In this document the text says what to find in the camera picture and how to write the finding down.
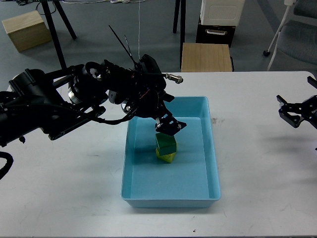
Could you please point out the green wooden block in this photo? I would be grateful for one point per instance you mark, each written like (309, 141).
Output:
(166, 144)

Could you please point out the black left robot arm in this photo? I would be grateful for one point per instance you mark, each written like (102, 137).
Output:
(61, 101)

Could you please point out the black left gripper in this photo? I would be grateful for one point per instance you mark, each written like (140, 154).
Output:
(144, 95)

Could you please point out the light wooden box left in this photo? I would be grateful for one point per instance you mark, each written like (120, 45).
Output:
(27, 31)

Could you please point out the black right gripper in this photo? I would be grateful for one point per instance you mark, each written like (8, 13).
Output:
(295, 113)

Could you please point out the black zip tie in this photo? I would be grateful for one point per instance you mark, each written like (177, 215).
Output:
(125, 47)

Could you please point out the grey office chair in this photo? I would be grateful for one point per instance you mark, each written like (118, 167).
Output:
(294, 38)

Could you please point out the yellow wooden block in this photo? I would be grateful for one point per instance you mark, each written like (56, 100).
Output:
(166, 158)

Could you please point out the black storage crate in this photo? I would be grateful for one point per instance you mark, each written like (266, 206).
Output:
(214, 34)

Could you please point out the black table leg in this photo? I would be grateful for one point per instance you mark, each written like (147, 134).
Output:
(179, 19)

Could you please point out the blue plastic bin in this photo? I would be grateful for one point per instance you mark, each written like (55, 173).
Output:
(191, 180)

